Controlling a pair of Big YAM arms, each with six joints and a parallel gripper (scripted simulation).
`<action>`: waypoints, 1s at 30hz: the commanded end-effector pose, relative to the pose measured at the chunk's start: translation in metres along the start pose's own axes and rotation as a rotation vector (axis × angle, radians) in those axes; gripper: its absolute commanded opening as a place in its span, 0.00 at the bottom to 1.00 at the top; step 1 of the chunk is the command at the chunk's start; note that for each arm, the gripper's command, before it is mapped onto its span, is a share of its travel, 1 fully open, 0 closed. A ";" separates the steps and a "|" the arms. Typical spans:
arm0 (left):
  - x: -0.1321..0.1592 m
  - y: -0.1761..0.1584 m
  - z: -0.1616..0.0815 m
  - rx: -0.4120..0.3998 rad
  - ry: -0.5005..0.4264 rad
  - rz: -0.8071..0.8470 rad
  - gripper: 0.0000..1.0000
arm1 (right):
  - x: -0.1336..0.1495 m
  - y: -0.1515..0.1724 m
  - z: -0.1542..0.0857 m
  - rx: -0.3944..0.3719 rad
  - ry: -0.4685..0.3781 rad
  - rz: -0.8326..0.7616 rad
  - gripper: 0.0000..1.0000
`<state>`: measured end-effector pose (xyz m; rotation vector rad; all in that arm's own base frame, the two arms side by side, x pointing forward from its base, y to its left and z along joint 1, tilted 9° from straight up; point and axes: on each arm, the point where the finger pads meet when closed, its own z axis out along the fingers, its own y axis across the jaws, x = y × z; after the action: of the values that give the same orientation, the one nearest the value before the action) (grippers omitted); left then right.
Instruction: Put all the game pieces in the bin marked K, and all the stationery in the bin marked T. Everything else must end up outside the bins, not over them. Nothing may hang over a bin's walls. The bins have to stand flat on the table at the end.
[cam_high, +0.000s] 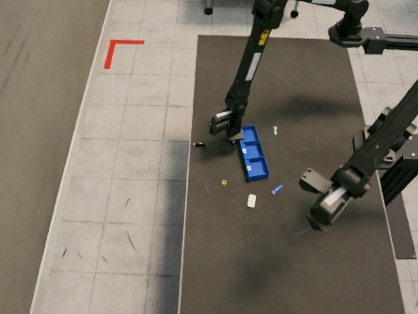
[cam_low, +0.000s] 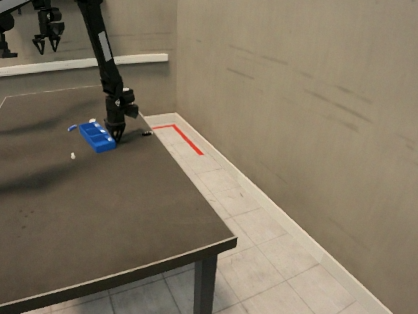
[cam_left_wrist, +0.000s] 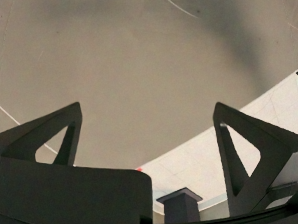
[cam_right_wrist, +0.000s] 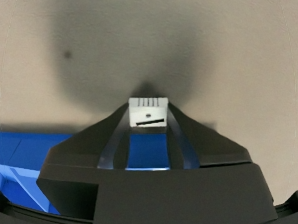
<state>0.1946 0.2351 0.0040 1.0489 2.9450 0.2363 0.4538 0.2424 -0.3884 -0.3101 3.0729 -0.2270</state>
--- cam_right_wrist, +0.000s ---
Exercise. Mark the blue bin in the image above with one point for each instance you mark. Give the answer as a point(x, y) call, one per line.
point(27, 152)

